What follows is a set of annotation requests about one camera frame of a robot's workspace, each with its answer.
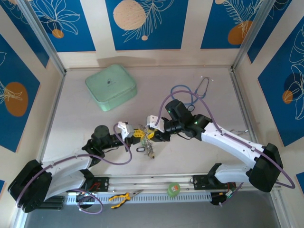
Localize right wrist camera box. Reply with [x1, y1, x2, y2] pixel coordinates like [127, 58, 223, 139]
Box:
[146, 114, 165, 131]

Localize green tape roll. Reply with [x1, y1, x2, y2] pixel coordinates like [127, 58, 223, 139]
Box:
[167, 182, 181, 198]

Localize blue stethoscope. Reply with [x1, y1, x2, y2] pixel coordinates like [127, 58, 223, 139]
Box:
[170, 76, 214, 112]

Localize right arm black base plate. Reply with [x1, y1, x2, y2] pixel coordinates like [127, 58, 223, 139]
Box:
[191, 175, 236, 190]

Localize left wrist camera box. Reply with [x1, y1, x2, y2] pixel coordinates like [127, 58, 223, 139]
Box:
[117, 121, 135, 140]

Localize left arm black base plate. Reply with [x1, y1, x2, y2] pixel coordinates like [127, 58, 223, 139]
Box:
[84, 176, 110, 192]

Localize yellow black pliers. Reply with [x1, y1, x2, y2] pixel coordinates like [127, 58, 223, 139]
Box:
[108, 189, 144, 209]

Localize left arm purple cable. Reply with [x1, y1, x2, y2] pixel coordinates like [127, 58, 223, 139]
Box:
[16, 123, 133, 215]

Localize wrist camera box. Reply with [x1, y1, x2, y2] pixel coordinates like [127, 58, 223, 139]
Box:
[117, 121, 135, 140]
[146, 114, 165, 131]

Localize black ribbed block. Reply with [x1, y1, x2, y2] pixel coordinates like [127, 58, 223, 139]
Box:
[44, 196, 65, 211]

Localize aluminium frame post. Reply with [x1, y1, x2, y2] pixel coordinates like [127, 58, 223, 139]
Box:
[16, 0, 67, 76]
[231, 0, 270, 72]

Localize slotted grey cable duct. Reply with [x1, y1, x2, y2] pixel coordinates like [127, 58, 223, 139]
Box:
[66, 191, 212, 204]

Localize silver wire hook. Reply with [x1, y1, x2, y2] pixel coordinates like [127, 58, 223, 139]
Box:
[229, 128, 249, 135]

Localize mint green zip case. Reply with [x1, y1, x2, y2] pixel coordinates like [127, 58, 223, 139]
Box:
[85, 63, 138, 112]

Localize metal keyring disc with keys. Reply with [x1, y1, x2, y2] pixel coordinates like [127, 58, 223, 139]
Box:
[135, 123, 157, 160]

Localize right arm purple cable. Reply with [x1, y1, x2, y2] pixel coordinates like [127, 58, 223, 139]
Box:
[156, 91, 296, 207]

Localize aluminium frame rail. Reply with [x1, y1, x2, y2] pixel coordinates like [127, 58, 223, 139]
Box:
[20, 172, 282, 196]

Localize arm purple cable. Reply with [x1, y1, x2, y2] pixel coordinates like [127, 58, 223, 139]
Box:
[156, 91, 296, 207]
[16, 123, 133, 215]

